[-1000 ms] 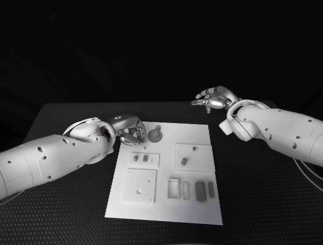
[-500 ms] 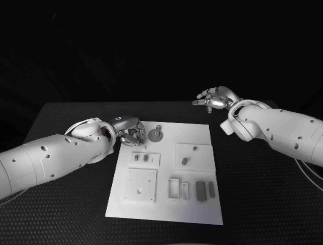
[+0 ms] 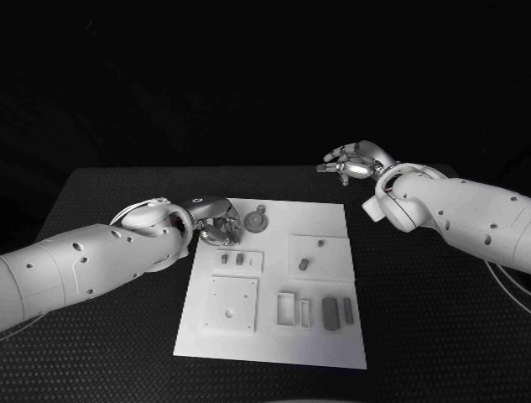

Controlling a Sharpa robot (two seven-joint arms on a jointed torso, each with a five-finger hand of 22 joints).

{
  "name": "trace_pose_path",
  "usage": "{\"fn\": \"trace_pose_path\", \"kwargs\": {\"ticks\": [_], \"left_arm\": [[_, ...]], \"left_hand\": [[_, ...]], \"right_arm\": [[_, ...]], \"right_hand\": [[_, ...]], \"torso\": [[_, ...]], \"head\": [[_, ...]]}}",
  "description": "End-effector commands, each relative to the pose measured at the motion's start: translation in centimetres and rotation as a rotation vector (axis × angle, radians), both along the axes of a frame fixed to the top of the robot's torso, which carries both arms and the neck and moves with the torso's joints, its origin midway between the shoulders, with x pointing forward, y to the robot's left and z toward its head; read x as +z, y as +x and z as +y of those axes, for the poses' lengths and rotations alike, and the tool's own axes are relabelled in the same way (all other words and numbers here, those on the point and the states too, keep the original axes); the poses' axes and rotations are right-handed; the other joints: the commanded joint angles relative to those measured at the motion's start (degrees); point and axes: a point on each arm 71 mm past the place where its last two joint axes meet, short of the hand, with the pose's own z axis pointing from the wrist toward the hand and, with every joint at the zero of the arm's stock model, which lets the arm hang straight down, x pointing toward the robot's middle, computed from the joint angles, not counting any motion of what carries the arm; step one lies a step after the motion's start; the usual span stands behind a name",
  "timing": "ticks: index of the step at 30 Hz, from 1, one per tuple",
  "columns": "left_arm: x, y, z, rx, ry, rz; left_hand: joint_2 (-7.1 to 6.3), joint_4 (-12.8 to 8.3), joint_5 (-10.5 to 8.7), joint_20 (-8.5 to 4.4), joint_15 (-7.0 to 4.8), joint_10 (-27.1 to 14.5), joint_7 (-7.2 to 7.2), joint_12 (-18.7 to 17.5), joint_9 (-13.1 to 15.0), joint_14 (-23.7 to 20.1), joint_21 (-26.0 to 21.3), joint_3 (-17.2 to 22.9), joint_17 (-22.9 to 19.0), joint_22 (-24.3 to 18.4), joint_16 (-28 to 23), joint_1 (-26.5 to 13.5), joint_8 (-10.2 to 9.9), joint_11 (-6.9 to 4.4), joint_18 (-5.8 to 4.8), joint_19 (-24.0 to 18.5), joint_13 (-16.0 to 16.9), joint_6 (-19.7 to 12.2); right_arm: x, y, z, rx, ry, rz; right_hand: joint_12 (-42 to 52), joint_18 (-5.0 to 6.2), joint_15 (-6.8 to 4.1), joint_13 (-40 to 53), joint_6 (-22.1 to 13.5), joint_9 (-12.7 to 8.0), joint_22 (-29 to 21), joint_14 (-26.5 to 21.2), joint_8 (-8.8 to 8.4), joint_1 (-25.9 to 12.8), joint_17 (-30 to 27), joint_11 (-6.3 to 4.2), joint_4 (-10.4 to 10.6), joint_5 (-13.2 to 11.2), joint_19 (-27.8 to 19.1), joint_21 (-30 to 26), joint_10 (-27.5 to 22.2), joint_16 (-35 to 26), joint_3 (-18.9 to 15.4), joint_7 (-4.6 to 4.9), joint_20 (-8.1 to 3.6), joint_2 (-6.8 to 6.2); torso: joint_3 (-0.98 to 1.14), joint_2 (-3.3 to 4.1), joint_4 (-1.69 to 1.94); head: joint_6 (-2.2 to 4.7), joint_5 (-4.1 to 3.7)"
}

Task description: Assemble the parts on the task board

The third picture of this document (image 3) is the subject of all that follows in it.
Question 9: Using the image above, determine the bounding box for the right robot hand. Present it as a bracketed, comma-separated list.
[316, 139, 401, 186]

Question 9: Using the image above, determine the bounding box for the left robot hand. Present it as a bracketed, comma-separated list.
[181, 196, 244, 247]

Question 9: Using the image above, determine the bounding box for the white task board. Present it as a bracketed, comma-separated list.
[172, 197, 369, 370]

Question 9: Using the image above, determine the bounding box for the grey gear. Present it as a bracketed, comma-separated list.
[244, 210, 270, 234]

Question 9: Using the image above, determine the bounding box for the thick long grey cylinder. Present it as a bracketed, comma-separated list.
[322, 296, 342, 332]

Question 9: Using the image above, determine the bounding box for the white cable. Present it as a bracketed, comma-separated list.
[110, 196, 172, 226]
[0, 311, 50, 350]
[496, 263, 531, 309]
[483, 259, 531, 330]

